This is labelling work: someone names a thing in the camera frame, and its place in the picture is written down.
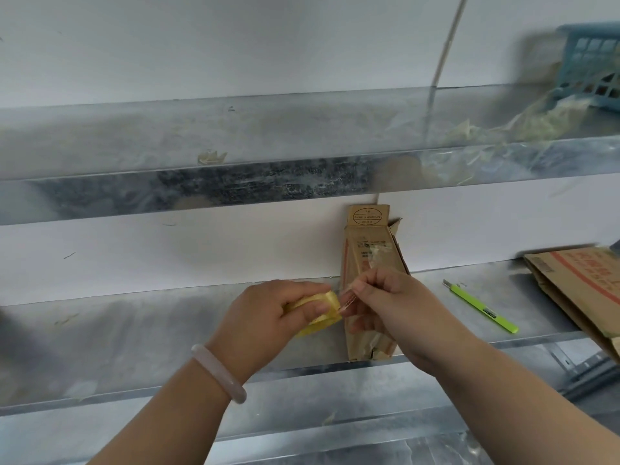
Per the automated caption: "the person's right hand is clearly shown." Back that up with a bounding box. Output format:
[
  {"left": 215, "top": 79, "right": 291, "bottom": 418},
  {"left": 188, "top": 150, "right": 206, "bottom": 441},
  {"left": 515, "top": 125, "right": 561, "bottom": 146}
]
[{"left": 341, "top": 267, "right": 466, "bottom": 378}]

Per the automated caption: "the person's left hand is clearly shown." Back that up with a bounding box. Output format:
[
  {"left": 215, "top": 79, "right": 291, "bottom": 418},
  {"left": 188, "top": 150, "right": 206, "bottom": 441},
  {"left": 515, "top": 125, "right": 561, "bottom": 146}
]
[{"left": 205, "top": 279, "right": 333, "bottom": 386}]

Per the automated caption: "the yellow tape roll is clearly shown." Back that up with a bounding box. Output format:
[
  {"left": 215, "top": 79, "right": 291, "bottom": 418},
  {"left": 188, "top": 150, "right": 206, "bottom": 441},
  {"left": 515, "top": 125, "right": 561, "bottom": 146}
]
[{"left": 283, "top": 285, "right": 357, "bottom": 340}]

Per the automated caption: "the green utility knife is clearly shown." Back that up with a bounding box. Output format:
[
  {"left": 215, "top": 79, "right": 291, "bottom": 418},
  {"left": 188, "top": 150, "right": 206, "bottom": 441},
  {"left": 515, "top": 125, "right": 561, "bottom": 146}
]
[{"left": 442, "top": 279, "right": 519, "bottom": 335}]

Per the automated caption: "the white-labelled cardboard box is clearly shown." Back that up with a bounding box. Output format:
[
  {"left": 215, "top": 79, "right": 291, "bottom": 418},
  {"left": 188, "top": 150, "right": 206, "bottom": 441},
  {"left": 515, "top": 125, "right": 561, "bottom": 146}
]
[{"left": 340, "top": 203, "right": 411, "bottom": 363}]

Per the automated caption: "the red-lettered cardboard box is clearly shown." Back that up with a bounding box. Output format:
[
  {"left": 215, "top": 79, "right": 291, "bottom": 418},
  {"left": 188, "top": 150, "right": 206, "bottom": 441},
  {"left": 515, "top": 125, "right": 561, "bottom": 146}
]
[{"left": 522, "top": 246, "right": 620, "bottom": 364}]

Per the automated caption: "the person's left forearm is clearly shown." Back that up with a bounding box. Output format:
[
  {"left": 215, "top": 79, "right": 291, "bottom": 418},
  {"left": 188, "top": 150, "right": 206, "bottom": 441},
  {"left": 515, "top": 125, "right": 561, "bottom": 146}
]
[{"left": 89, "top": 360, "right": 233, "bottom": 465}]

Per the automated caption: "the person's right forearm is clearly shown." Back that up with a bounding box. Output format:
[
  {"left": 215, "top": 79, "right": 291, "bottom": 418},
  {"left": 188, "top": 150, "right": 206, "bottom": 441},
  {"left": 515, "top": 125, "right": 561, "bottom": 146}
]
[{"left": 433, "top": 331, "right": 620, "bottom": 465}]

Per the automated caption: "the pile of clear tape scraps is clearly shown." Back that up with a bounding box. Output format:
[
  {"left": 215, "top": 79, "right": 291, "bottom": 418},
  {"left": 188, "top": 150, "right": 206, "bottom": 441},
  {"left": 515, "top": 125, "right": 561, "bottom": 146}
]
[{"left": 387, "top": 87, "right": 592, "bottom": 185}]

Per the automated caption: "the blue plastic basket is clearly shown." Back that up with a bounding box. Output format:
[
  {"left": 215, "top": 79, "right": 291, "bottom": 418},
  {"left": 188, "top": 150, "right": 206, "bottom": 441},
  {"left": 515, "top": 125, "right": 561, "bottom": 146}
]
[{"left": 554, "top": 21, "right": 620, "bottom": 114}]

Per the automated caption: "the pile of assorted small items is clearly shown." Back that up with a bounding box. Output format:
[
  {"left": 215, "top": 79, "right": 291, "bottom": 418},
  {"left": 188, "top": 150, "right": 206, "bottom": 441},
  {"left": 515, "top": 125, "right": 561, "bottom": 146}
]
[{"left": 573, "top": 43, "right": 620, "bottom": 100}]

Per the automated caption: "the white bangle bracelet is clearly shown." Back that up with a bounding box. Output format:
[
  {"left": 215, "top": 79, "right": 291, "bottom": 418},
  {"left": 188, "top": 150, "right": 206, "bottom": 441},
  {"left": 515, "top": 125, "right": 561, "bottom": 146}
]
[{"left": 190, "top": 344, "right": 248, "bottom": 404}]

